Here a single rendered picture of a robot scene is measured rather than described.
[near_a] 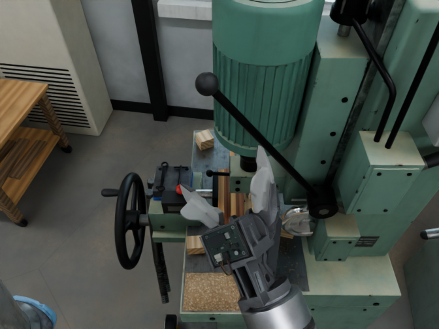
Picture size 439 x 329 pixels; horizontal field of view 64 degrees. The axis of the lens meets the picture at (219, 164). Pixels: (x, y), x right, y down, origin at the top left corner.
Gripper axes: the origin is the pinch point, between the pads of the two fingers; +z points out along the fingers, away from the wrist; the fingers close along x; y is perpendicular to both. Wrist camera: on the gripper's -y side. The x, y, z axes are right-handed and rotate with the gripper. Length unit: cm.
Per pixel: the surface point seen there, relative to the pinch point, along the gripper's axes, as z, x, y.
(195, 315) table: -26.7, 31.3, -17.7
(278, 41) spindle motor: 12.8, -15.0, -4.0
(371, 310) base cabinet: -51, 5, -59
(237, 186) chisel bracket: -3.0, 14.8, -30.9
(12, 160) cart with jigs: 65, 164, -72
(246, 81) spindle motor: 11.1, -7.0, -6.8
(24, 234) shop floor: 22, 167, -67
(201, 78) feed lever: 11.7, -4.9, 3.7
